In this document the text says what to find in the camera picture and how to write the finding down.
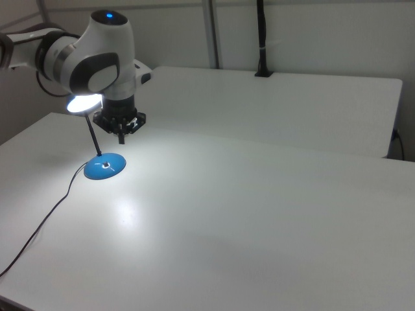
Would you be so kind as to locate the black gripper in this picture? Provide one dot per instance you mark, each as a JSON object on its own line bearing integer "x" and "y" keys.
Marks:
{"x": 118, "y": 110}

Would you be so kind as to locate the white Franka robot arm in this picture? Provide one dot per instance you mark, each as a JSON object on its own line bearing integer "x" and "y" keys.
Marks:
{"x": 110, "y": 39}

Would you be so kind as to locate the blue gooseneck desk lamp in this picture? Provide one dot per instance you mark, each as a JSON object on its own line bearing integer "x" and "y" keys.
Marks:
{"x": 107, "y": 170}

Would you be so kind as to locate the black camera pole with clamp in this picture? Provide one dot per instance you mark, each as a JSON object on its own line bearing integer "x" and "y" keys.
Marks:
{"x": 262, "y": 39}

